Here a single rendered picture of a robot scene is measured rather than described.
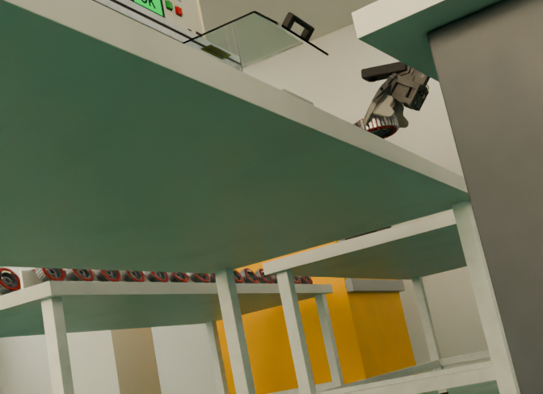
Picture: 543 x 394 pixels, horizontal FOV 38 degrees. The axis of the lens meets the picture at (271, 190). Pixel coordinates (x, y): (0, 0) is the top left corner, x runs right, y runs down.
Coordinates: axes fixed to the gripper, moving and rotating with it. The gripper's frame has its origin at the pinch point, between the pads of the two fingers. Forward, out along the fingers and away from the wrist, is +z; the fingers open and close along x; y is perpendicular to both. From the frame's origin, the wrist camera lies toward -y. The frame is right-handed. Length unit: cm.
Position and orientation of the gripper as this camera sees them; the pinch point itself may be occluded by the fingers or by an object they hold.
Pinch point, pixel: (372, 129)
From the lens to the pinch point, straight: 189.0
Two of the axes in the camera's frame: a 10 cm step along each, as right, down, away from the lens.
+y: 7.7, 4.3, -4.8
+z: -4.4, 8.9, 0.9
